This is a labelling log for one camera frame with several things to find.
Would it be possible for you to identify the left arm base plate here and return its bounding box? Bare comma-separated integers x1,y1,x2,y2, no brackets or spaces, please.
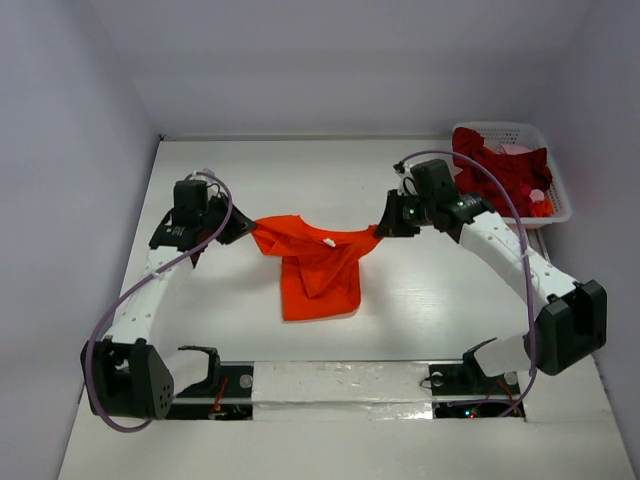
166,363,254,421

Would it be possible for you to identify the dark red t shirt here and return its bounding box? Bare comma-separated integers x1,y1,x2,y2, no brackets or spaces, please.
452,126,554,219

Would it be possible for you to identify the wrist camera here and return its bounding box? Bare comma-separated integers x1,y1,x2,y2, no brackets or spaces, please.
393,161,416,196
185,169,217,183

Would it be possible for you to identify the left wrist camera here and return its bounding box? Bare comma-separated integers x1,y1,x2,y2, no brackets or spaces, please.
185,169,217,183

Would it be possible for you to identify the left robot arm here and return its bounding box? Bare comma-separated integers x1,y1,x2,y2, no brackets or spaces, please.
81,170,257,433

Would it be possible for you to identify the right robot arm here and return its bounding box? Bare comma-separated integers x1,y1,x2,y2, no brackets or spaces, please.
375,152,607,396

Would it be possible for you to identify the orange t shirt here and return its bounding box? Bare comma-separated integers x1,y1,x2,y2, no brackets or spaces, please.
252,215,380,322

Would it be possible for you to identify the white plastic basket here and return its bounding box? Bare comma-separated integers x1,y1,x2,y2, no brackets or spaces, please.
452,121,571,229

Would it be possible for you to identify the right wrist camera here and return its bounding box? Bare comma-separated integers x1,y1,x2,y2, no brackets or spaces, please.
393,161,416,196

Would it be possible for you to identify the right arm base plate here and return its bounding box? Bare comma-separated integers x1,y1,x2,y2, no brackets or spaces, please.
420,341,526,420

